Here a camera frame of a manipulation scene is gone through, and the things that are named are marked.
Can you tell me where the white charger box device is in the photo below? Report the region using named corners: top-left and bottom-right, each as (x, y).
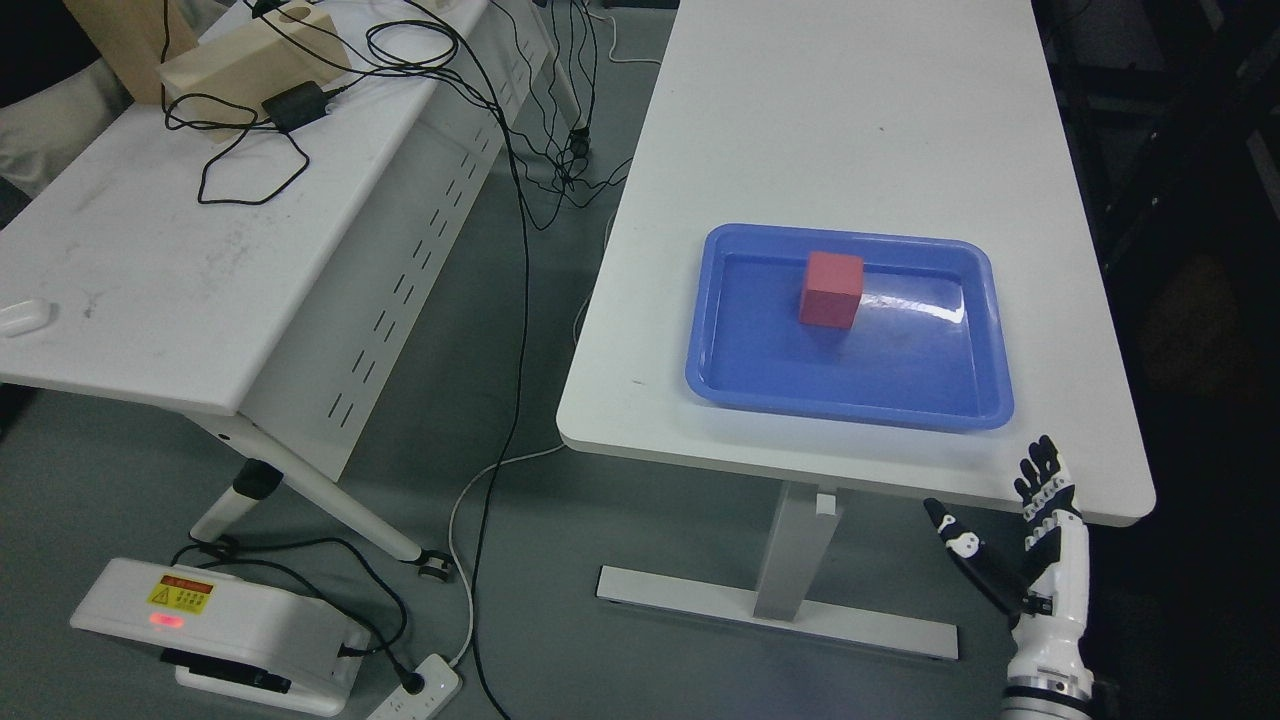
top-left (70, 559), bottom-right (372, 717)

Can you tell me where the robot forearm silver wrist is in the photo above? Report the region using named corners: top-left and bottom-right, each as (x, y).
top-left (997, 676), bottom-right (1112, 719)

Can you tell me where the pink red block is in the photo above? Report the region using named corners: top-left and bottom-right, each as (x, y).
top-left (797, 251), bottom-right (865, 331)

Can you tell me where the wooden board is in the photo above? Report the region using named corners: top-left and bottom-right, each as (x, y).
top-left (63, 1), bottom-right (197, 105)

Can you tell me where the black power adapter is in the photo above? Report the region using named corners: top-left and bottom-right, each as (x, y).
top-left (261, 81), bottom-right (329, 135)

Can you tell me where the blue plastic tray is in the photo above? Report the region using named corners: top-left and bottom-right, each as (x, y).
top-left (685, 223), bottom-right (1015, 432)

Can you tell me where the white power strip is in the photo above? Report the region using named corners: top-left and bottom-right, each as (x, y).
top-left (367, 653), bottom-right (462, 719)

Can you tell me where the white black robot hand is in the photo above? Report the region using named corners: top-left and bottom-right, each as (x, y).
top-left (923, 436), bottom-right (1094, 705)

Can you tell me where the long black cable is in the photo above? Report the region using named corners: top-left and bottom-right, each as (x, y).
top-left (468, 0), bottom-right (536, 720)

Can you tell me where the white power strip cable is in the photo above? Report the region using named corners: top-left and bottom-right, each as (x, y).
top-left (448, 210), bottom-right (616, 669)

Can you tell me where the white standing desk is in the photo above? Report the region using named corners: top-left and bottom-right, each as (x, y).
top-left (557, 1), bottom-right (1156, 660)

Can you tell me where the white folding table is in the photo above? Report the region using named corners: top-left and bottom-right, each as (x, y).
top-left (3, 1), bottom-right (564, 579)

